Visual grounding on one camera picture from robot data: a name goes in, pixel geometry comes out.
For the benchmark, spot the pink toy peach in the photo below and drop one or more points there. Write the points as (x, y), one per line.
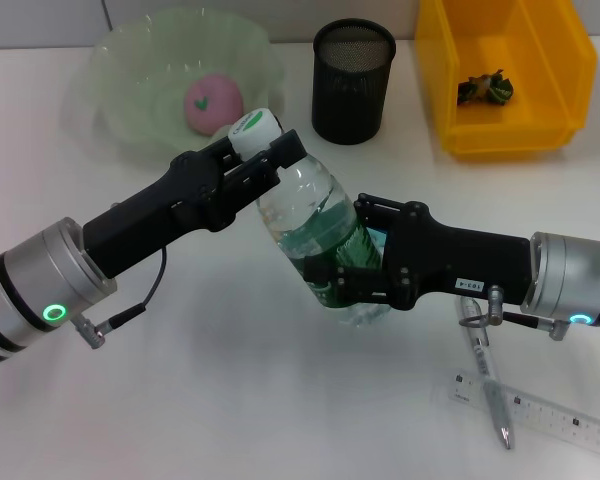
(210, 102)

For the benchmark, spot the yellow plastic bin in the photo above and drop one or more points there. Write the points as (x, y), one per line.
(480, 125)

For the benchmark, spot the translucent green fruit plate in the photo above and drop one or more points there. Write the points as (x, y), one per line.
(140, 90)

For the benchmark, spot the clear plastic ruler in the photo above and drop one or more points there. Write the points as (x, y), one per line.
(555, 417)

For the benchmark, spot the black mesh pen cup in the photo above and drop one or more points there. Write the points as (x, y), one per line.
(352, 90)

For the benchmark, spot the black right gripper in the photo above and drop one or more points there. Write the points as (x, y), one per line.
(455, 260)

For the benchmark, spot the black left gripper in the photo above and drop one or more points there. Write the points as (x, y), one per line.
(155, 215)

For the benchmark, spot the clear silver ballpoint pen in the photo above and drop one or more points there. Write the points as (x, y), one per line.
(500, 415)

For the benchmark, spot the green plastic wrapper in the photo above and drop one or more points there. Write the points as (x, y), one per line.
(485, 90)

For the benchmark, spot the clear green-label water bottle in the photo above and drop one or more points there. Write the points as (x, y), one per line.
(305, 200)

